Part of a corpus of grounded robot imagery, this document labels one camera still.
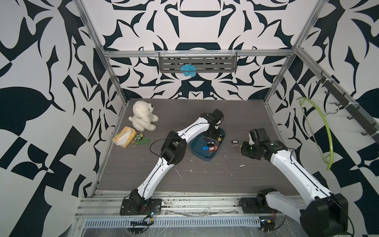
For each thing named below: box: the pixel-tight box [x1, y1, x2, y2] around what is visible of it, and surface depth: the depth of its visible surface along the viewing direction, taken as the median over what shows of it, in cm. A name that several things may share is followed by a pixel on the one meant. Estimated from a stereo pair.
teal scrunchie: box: [180, 63, 197, 78], surface depth 93 cm
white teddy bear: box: [127, 100, 159, 132], surface depth 95 cm
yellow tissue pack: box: [112, 126, 137, 149], surface depth 97 cm
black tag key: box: [230, 139, 240, 148], surface depth 99 cm
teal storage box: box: [189, 127, 226, 161], surface depth 96 cm
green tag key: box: [131, 131, 151, 148], surface depth 100 cm
